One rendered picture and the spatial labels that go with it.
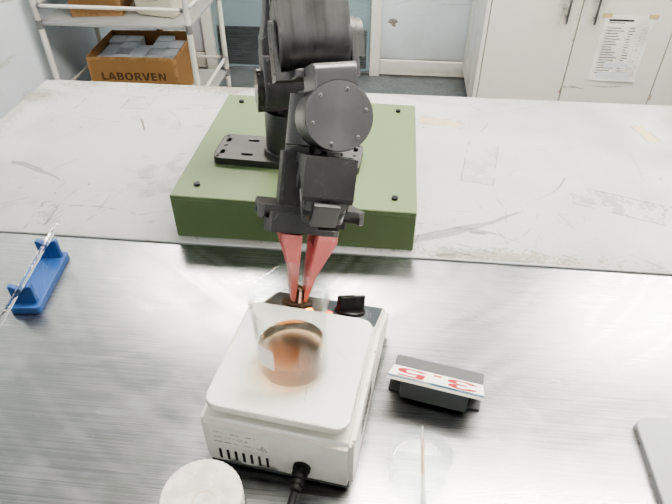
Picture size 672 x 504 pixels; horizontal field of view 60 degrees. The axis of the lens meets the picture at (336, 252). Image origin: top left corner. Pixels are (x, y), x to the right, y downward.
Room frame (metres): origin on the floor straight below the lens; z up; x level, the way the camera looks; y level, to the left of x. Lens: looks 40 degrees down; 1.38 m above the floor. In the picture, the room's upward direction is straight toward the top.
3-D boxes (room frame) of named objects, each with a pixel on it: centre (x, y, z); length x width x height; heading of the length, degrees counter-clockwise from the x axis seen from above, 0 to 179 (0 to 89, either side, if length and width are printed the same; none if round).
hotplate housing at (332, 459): (0.35, 0.03, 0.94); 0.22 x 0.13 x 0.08; 167
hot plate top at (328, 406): (0.32, 0.04, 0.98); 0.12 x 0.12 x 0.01; 77
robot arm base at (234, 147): (0.71, 0.06, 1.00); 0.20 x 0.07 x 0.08; 82
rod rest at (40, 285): (0.51, 0.35, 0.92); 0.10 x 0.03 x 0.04; 1
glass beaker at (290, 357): (0.32, 0.04, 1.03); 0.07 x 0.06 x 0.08; 2
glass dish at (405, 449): (0.28, -0.07, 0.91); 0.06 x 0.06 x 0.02
